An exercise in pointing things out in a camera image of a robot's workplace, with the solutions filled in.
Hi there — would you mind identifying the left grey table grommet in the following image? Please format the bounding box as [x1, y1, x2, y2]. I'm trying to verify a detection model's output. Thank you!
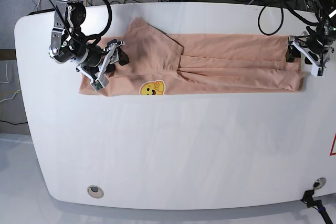
[87, 185, 104, 199]

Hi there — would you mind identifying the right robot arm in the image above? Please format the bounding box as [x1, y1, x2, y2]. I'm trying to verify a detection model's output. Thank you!
[49, 0, 129, 89]

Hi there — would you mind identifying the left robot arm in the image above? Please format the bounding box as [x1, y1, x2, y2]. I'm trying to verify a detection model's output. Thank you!
[282, 0, 335, 77]

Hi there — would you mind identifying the black clamp with cable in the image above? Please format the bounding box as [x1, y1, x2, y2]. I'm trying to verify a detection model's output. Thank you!
[301, 189, 333, 224]

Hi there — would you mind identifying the red triangle warning sticker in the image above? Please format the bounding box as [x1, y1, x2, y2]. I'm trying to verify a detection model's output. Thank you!
[330, 135, 336, 156]

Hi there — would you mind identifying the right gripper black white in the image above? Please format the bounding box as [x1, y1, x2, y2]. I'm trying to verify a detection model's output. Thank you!
[76, 39, 130, 82]

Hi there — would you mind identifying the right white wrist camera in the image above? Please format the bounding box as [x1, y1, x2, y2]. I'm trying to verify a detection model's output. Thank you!
[90, 76, 109, 92]

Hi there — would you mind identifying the grey table grommet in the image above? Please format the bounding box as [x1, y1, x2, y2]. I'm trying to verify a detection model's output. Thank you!
[313, 177, 327, 190]
[87, 185, 104, 199]

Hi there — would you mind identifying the black flat device at edge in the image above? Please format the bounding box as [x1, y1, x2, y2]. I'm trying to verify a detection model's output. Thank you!
[28, 8, 55, 16]

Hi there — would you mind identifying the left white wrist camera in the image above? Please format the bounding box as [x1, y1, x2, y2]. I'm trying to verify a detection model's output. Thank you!
[311, 65, 326, 77]

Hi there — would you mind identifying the peach pink T-shirt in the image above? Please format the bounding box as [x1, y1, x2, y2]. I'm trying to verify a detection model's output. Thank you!
[78, 17, 306, 97]

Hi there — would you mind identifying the right grey table grommet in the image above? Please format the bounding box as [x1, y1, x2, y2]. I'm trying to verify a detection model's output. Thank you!
[313, 177, 327, 190]

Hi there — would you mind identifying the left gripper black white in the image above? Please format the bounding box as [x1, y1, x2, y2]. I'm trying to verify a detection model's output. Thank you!
[286, 31, 335, 69]

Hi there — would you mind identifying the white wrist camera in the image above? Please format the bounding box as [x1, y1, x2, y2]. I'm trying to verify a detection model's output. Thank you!
[311, 65, 326, 77]
[90, 76, 109, 92]

